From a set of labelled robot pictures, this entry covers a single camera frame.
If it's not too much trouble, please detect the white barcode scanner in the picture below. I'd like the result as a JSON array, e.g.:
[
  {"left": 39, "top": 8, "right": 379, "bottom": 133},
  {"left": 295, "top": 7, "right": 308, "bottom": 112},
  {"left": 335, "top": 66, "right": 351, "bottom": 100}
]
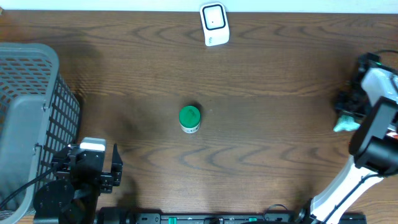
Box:
[{"left": 200, "top": 2, "right": 230, "bottom": 47}]

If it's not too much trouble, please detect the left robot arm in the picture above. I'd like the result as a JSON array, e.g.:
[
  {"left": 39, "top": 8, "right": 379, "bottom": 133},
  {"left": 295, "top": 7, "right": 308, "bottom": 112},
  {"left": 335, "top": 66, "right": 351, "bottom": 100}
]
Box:
[{"left": 33, "top": 144, "right": 123, "bottom": 223}]

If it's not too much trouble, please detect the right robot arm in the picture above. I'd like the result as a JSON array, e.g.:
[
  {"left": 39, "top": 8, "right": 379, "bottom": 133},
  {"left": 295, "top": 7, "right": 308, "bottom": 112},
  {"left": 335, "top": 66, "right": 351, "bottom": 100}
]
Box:
[{"left": 294, "top": 50, "right": 397, "bottom": 223}]

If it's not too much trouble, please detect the light blue wipes packet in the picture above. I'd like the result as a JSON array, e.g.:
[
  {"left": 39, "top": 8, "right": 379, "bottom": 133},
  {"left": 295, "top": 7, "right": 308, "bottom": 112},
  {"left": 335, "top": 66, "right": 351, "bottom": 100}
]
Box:
[{"left": 333, "top": 115, "right": 360, "bottom": 133}]

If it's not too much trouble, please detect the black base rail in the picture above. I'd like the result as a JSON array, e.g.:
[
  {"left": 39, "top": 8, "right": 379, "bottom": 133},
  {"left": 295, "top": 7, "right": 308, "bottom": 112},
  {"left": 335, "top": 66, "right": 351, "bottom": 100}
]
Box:
[{"left": 93, "top": 203, "right": 367, "bottom": 224}]

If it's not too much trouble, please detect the grey plastic basket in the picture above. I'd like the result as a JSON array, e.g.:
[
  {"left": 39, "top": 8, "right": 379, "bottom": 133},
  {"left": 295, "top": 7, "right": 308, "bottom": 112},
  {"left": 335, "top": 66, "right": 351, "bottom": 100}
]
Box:
[{"left": 0, "top": 42, "right": 81, "bottom": 224}]

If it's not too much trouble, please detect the green lid jar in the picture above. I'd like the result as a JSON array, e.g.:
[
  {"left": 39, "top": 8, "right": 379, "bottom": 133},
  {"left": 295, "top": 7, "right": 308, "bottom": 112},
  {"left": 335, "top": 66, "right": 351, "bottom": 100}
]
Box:
[{"left": 178, "top": 106, "right": 201, "bottom": 134}]

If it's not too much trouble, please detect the red Top chocolate bar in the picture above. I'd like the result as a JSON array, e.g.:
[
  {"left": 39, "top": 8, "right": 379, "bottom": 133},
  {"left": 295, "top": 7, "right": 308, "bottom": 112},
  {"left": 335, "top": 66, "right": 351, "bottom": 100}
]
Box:
[{"left": 386, "top": 131, "right": 398, "bottom": 139}]

